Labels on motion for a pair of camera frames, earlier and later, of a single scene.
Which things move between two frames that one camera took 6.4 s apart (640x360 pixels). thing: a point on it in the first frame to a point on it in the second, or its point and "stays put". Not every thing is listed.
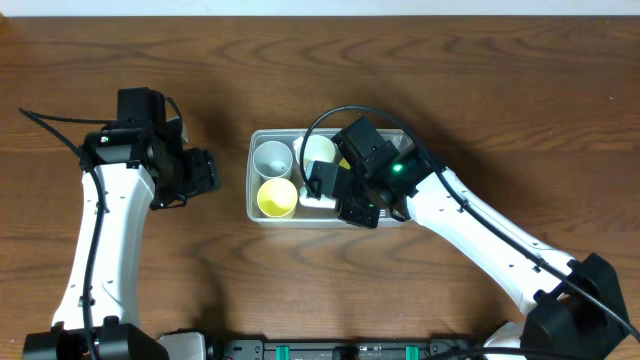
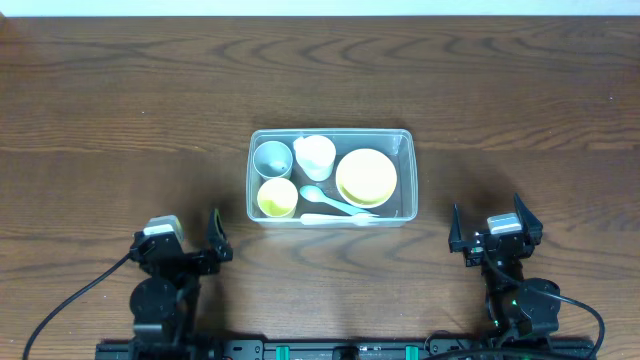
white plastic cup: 316,148 stays put
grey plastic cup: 272,159 stays put
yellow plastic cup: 277,197 stays put
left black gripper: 201,169 to 190,257
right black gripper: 329,181 to 493,246
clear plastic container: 278,163 stays put
